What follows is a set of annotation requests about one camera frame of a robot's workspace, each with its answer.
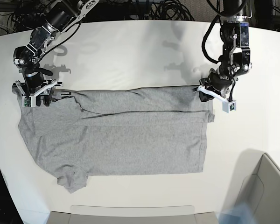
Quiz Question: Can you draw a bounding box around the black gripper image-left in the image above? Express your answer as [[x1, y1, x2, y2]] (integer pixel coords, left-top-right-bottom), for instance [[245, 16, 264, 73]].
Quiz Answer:
[[13, 70, 55, 107]]

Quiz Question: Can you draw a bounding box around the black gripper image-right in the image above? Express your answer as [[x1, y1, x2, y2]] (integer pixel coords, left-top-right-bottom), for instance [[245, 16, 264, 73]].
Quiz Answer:
[[193, 72, 233, 102]]

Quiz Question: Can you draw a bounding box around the blurred blue object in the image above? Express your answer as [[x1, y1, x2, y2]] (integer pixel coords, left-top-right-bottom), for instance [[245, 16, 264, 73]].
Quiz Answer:
[[218, 203, 255, 224]]

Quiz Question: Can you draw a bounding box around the grey T-shirt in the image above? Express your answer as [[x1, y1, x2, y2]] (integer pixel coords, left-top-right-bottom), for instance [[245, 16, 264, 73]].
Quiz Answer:
[[18, 86, 215, 193]]

